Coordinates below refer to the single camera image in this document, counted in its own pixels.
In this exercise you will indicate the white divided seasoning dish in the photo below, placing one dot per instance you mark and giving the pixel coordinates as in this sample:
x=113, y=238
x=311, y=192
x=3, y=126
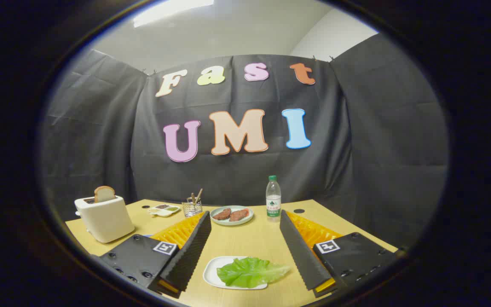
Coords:
x=164, y=210

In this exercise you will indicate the brown meat patty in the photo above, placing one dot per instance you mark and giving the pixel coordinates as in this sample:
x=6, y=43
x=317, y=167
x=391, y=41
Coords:
x=239, y=215
x=222, y=213

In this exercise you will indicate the brown bread slice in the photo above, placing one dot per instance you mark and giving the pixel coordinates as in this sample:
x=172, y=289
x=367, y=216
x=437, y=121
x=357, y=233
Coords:
x=104, y=194

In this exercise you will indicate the white plate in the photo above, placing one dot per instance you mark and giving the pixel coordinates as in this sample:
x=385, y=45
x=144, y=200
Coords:
x=211, y=273

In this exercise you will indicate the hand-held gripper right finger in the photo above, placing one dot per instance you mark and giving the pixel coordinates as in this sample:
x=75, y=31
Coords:
x=301, y=251

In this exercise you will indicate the clear utensil holder cup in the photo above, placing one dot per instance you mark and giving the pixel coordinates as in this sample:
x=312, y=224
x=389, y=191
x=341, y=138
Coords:
x=192, y=209

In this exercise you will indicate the pale green round plate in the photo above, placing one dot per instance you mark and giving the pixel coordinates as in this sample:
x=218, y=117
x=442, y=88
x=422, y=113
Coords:
x=232, y=222

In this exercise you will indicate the clear water bottle green cap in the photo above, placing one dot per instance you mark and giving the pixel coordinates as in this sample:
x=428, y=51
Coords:
x=273, y=200

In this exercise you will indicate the green lettuce leaf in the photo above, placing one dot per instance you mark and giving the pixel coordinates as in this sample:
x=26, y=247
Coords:
x=249, y=273

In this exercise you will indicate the white toaster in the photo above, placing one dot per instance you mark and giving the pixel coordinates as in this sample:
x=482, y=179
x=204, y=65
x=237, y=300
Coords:
x=105, y=219

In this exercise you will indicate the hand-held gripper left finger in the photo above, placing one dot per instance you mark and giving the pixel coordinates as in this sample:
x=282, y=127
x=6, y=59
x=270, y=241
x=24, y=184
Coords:
x=188, y=251

